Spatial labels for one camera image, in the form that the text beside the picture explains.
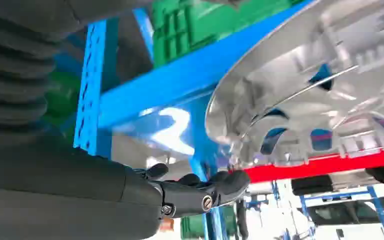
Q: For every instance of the red steel beam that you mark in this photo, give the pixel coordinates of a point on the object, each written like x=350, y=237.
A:
x=311, y=167

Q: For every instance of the large green plastic crate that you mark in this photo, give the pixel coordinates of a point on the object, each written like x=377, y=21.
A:
x=192, y=23

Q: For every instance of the ribbed grey right arm sleeve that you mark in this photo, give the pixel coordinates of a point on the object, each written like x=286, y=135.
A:
x=10, y=66

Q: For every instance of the small green bin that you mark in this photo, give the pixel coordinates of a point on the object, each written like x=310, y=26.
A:
x=192, y=227

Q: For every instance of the thin blue metal frame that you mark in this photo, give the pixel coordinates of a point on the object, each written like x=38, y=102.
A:
x=377, y=205

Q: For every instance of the white vehicle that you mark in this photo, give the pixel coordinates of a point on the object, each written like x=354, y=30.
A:
x=344, y=215

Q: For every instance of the blue steel shelf rack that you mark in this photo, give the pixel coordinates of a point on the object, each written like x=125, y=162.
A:
x=165, y=86

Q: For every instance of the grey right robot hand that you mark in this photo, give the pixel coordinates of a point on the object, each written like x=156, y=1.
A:
x=62, y=198

